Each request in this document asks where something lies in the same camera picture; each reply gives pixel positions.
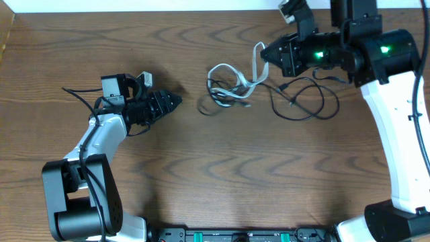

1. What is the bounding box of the black usb cable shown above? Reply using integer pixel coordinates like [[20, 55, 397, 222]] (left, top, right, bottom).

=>
[[197, 76, 341, 122]]

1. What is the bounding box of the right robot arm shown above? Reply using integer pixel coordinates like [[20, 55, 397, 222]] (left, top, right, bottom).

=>
[[261, 0, 429, 241]]

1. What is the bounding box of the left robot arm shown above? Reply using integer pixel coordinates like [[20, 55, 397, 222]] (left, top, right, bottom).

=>
[[42, 71, 182, 241]]

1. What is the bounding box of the left camera cable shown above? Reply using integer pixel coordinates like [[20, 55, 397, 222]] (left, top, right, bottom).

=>
[[62, 87, 108, 242]]

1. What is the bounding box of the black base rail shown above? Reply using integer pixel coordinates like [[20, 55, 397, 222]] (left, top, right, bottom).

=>
[[146, 227, 339, 242]]

